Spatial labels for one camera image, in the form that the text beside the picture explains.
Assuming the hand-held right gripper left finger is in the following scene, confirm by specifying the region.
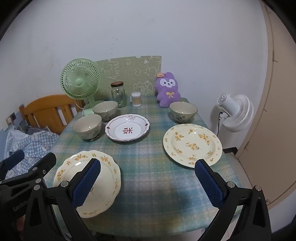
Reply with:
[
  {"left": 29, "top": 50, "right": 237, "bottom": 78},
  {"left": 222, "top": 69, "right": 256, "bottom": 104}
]
[{"left": 23, "top": 158, "right": 101, "bottom": 241}]

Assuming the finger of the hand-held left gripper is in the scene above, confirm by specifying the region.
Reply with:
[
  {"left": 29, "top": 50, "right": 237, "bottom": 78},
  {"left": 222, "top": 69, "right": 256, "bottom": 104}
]
[
  {"left": 5, "top": 152, "right": 57, "bottom": 186},
  {"left": 0, "top": 150, "right": 25, "bottom": 180}
]

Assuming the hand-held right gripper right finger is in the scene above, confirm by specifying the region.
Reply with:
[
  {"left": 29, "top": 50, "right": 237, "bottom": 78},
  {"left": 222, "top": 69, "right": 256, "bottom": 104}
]
[{"left": 194, "top": 159, "right": 272, "bottom": 241}]

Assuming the scalloped yellow floral plate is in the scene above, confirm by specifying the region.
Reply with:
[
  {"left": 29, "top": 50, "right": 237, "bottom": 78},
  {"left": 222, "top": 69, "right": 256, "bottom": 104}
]
[{"left": 53, "top": 150, "right": 122, "bottom": 218}]

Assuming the round yellow floral plate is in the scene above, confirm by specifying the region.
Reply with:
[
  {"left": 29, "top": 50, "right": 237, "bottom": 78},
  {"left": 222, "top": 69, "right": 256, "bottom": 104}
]
[{"left": 163, "top": 124, "right": 223, "bottom": 168}]

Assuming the floral ceramic bowl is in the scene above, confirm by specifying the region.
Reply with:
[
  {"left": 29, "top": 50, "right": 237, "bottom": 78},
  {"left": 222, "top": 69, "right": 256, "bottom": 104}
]
[
  {"left": 92, "top": 101, "right": 118, "bottom": 122},
  {"left": 72, "top": 114, "right": 102, "bottom": 141},
  {"left": 169, "top": 101, "right": 198, "bottom": 124}
]

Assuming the white plate with red print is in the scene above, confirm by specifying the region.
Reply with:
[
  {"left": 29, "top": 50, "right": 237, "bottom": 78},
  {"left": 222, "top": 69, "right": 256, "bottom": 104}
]
[{"left": 105, "top": 114, "right": 151, "bottom": 142}]

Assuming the blue checked printed blanket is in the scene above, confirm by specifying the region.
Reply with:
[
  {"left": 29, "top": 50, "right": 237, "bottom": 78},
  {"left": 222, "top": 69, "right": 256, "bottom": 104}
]
[{"left": 3, "top": 126, "right": 60, "bottom": 181}]

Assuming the grey patterned pillow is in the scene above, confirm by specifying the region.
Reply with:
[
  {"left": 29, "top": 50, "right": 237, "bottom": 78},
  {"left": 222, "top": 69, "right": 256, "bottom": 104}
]
[{"left": 20, "top": 120, "right": 58, "bottom": 135}]

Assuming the plaid tablecloth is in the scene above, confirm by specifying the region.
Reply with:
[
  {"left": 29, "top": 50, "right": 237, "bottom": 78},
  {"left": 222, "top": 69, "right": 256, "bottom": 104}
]
[{"left": 44, "top": 95, "right": 243, "bottom": 237}]

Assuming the white clip fan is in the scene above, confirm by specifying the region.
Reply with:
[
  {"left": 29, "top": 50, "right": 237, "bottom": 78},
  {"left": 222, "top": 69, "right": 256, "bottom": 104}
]
[{"left": 217, "top": 93, "right": 254, "bottom": 133}]

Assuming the green desk fan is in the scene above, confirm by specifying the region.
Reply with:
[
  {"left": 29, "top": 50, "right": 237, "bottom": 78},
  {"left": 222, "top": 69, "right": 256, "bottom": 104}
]
[{"left": 60, "top": 58, "right": 104, "bottom": 116}]

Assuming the glass jar with dark lid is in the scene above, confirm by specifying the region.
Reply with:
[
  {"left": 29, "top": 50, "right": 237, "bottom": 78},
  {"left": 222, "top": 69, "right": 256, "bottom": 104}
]
[{"left": 111, "top": 82, "right": 127, "bottom": 108}]

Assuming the cotton swab container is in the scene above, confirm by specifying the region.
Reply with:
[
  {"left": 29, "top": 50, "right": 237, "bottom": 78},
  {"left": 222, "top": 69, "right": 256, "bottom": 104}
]
[{"left": 131, "top": 92, "right": 142, "bottom": 107}]

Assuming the purple plush rabbit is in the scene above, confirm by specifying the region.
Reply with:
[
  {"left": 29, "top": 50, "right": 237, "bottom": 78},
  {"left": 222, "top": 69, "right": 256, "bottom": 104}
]
[{"left": 154, "top": 72, "right": 181, "bottom": 108}]

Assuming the green printed board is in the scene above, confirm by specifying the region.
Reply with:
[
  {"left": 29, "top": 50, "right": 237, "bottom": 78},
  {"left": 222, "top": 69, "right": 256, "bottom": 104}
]
[{"left": 95, "top": 55, "right": 162, "bottom": 103}]

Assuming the black fan cable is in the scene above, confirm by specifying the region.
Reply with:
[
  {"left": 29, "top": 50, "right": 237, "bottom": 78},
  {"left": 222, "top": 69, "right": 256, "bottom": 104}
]
[{"left": 216, "top": 111, "right": 224, "bottom": 137}]

